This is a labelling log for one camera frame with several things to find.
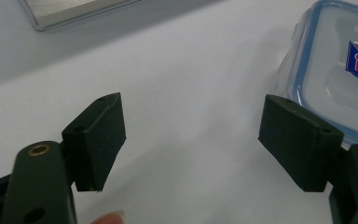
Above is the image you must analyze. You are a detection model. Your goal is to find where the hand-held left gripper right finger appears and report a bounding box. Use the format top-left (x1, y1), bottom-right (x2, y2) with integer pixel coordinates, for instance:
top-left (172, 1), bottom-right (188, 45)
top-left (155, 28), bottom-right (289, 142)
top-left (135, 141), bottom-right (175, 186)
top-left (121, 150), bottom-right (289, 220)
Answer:
top-left (257, 94), bottom-right (358, 224)

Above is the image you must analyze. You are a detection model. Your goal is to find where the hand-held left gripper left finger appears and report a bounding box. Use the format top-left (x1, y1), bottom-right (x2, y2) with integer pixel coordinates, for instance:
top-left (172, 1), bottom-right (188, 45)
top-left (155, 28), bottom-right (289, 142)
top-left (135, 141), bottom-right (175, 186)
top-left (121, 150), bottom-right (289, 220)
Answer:
top-left (0, 91), bottom-right (128, 224)

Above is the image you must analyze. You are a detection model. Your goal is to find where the clear blue-rimmed plastic container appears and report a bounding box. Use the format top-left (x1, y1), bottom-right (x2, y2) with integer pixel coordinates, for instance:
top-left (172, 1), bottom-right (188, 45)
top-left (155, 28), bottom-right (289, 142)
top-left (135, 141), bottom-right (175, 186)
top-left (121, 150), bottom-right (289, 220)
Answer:
top-left (276, 0), bottom-right (358, 148)

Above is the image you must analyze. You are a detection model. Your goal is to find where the silver metal tray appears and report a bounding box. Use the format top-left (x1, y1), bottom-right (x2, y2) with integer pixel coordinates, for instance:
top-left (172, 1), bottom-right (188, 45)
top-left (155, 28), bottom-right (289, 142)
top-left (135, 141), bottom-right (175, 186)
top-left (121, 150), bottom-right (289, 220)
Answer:
top-left (17, 0), bottom-right (141, 32)

